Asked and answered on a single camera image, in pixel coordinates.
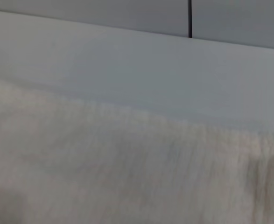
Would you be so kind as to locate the white fluffy towel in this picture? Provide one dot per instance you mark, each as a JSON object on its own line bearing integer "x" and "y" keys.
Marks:
{"x": 127, "y": 177}

